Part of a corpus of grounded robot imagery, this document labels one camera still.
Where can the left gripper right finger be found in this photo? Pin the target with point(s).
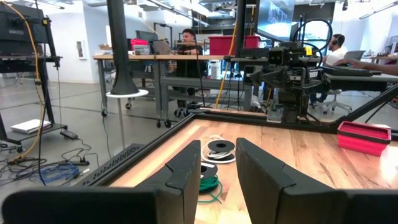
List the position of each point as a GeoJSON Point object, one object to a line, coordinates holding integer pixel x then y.
{"type": "Point", "coordinates": [295, 205]}

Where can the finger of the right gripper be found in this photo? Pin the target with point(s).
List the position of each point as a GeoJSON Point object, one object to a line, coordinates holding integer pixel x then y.
{"type": "Point", "coordinates": [270, 79]}
{"type": "Point", "coordinates": [318, 84]}

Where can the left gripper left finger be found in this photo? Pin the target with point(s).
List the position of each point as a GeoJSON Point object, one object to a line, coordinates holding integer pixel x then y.
{"type": "Point", "coordinates": [124, 205]}

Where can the person's forearm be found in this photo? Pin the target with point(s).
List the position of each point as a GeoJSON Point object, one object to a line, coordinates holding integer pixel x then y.
{"type": "Point", "coordinates": [373, 67]}

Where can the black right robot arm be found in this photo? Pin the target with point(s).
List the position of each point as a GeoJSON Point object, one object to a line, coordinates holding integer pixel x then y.
{"type": "Point", "coordinates": [292, 102]}

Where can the white office chair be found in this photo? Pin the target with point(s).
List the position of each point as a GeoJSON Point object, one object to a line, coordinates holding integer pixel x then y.
{"type": "Point", "coordinates": [332, 99]}

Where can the black electronic device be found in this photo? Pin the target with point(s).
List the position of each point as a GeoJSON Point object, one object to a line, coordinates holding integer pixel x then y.
{"type": "Point", "coordinates": [345, 71]}

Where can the person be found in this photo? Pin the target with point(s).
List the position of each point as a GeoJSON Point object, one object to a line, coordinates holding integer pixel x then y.
{"type": "Point", "coordinates": [335, 53]}
{"type": "Point", "coordinates": [188, 46]}

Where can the dark metal table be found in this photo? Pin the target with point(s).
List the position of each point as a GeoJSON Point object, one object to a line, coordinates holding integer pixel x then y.
{"type": "Point", "coordinates": [357, 82]}

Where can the grey laptop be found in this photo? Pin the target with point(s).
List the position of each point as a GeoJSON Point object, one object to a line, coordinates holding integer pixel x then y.
{"type": "Point", "coordinates": [161, 47]}
{"type": "Point", "coordinates": [354, 55]}

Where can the thin black pole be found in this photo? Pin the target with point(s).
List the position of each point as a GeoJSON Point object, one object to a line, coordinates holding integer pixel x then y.
{"type": "Point", "coordinates": [367, 105]}

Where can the red tray with grey insert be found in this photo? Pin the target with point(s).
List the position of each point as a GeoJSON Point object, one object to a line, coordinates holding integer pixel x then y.
{"type": "Point", "coordinates": [363, 140]}

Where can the grey stand pole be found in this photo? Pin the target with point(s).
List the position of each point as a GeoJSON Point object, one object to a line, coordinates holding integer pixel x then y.
{"type": "Point", "coordinates": [121, 124]}

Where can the black power brick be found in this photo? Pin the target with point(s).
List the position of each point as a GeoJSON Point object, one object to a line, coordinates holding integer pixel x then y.
{"type": "Point", "coordinates": [69, 134]}

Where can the white flat box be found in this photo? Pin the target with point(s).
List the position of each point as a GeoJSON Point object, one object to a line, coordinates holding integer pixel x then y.
{"type": "Point", "coordinates": [31, 126]}

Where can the red lidded clear box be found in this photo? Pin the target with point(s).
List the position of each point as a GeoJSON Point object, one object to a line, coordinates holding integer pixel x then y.
{"type": "Point", "coordinates": [138, 46]}

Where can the black monitor cart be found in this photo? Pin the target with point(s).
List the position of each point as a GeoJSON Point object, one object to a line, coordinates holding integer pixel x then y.
{"type": "Point", "coordinates": [46, 77]}

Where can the black monitor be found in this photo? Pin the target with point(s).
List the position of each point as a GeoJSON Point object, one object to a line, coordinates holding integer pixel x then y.
{"type": "Point", "coordinates": [18, 31]}

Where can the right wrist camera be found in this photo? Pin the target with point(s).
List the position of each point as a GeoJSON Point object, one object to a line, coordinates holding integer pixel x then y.
{"type": "Point", "coordinates": [276, 57]}

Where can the black vertical post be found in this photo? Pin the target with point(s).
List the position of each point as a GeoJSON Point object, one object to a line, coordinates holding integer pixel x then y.
{"type": "Point", "coordinates": [240, 28]}

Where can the large wall screen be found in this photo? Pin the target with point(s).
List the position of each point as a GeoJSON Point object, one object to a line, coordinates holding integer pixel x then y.
{"type": "Point", "coordinates": [275, 18]}

